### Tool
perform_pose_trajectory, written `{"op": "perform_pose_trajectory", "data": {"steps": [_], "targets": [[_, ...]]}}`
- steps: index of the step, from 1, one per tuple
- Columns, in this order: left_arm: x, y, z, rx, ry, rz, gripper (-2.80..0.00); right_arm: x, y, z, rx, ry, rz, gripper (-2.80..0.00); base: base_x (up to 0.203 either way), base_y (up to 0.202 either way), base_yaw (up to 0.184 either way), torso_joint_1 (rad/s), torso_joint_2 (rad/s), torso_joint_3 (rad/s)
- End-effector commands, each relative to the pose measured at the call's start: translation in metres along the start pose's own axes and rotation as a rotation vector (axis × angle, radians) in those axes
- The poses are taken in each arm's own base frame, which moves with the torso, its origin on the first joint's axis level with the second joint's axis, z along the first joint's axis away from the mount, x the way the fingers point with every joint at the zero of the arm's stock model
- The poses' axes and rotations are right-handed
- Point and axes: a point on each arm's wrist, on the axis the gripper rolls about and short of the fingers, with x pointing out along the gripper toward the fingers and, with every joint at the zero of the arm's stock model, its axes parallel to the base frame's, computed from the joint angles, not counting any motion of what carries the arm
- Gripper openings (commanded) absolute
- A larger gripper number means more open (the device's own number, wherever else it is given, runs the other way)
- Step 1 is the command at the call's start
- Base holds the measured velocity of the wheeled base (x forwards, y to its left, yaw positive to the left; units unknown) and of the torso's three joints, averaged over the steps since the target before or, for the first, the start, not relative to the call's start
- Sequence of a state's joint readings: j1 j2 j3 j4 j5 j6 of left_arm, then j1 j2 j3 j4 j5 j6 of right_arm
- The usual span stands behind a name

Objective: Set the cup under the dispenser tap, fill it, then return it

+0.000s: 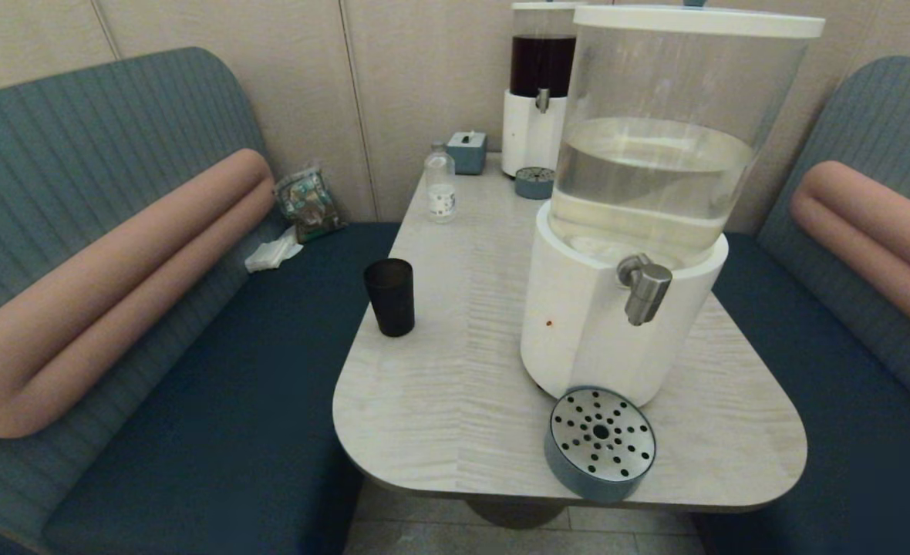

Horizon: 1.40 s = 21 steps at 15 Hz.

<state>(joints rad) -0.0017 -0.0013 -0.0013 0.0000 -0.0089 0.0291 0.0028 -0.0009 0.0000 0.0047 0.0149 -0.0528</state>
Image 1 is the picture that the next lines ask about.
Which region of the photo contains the large white dispenser lid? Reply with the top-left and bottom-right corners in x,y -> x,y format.
572,4 -> 826,39

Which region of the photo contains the small dark drink dispenser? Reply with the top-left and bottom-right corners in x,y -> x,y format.
500,2 -> 579,179

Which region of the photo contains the large clear water dispenser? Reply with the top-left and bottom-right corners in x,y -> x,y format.
520,4 -> 826,407

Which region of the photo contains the large steel dispenser tap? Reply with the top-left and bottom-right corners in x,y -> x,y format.
617,254 -> 673,327

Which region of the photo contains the black plastic cup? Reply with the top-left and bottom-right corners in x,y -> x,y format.
363,258 -> 416,338

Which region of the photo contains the round metal drip tray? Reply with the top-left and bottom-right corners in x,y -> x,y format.
544,386 -> 657,503

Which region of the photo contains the clear plastic bottle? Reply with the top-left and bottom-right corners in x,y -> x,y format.
425,142 -> 457,224

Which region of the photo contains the white crumpled tissue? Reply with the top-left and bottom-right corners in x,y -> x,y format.
244,226 -> 304,273

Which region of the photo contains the small blue drip tray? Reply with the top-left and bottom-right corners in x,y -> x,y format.
514,166 -> 557,200

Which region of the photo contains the teal upholstered bench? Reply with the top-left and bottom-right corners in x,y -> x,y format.
694,55 -> 910,555
0,46 -> 402,555

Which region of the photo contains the printed snack bag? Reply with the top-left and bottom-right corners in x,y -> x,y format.
273,164 -> 345,244

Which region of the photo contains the blue-grey tissue box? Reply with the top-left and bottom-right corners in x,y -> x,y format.
447,130 -> 488,176

